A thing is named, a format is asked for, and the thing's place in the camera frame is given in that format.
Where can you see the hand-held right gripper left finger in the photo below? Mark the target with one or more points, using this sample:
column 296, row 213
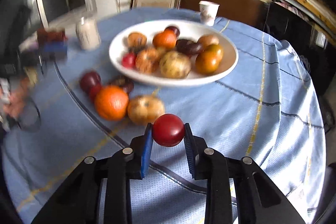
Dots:
column 147, row 153

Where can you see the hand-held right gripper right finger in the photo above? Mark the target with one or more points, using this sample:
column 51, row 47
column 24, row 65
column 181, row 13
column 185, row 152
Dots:
column 189, row 153

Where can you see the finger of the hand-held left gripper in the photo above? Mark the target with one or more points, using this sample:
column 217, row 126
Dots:
column 34, row 59
column 56, row 48

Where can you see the small tan longan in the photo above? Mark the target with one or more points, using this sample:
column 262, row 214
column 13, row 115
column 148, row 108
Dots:
column 136, row 39

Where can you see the yellow orange green-stemmed mandarin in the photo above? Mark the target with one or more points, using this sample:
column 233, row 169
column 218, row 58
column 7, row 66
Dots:
column 209, row 59

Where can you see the white oval plate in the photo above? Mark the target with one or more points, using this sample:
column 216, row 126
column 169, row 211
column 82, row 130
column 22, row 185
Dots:
column 228, row 61

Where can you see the tan onion-shaped fruit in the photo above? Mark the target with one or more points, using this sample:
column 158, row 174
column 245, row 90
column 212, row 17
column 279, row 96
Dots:
column 208, row 39

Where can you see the dark red plum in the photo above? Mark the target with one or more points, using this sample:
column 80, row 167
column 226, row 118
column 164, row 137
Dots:
column 90, row 80
column 173, row 29

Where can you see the person's left hand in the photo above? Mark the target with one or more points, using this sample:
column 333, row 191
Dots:
column 15, row 106

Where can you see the dark red object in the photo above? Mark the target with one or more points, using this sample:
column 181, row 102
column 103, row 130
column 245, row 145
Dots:
column 51, row 35

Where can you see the white drink can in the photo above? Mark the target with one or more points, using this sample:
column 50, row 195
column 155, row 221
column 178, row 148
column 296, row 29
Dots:
column 88, row 33

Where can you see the amber round fruit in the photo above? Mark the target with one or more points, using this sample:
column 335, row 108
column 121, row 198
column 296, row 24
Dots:
column 145, row 110

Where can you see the blue checked tablecloth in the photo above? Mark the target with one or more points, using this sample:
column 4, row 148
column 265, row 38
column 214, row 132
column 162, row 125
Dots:
column 236, row 121

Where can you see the large orange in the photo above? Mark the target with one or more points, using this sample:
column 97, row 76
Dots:
column 111, row 103

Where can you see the dark brown water chestnut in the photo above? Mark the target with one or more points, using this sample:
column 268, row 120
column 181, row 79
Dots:
column 122, row 83
column 189, row 47

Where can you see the pale yellow round fruit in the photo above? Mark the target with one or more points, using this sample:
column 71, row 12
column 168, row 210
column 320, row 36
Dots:
column 175, row 64

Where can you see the orange tan round fruit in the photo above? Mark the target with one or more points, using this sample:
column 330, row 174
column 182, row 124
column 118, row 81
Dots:
column 147, row 59

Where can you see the white paper cup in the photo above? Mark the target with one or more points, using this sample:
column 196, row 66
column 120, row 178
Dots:
column 208, row 12

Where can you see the black glossy panel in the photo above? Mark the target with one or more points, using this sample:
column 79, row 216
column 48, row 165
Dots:
column 288, row 37

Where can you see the brown wooden cabinet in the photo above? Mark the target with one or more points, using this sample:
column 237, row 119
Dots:
column 236, row 6

